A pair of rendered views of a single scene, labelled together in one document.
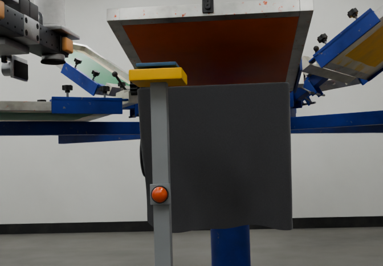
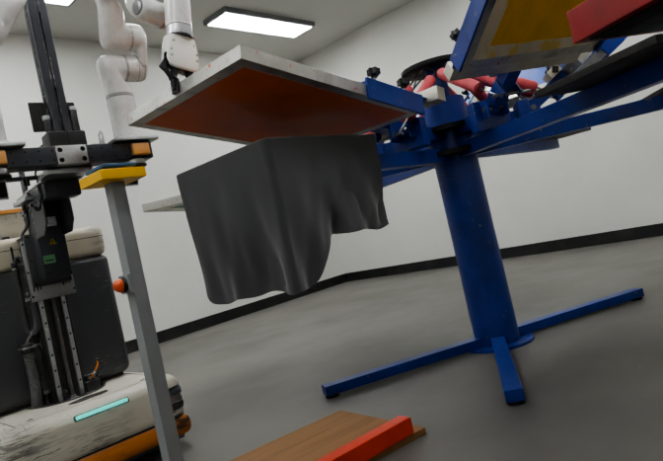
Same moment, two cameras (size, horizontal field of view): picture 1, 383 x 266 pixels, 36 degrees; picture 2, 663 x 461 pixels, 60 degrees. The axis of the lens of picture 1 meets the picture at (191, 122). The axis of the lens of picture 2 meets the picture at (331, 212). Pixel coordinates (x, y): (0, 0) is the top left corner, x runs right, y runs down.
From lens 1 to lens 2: 1.43 m
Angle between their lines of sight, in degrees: 37
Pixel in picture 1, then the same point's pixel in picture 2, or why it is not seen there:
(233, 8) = (190, 81)
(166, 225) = (136, 311)
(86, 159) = not seen: hidden behind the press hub
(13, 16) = (36, 153)
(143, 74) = (85, 182)
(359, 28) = (475, 11)
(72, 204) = not seen: hidden behind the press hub
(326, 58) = (460, 58)
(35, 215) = (445, 250)
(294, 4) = (228, 57)
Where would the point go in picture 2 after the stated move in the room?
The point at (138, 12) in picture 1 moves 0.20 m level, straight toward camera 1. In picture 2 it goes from (142, 111) to (84, 106)
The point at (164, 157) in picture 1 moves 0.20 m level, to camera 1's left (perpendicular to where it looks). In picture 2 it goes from (123, 250) to (84, 261)
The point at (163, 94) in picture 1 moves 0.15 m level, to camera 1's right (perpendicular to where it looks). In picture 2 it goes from (111, 193) to (143, 181)
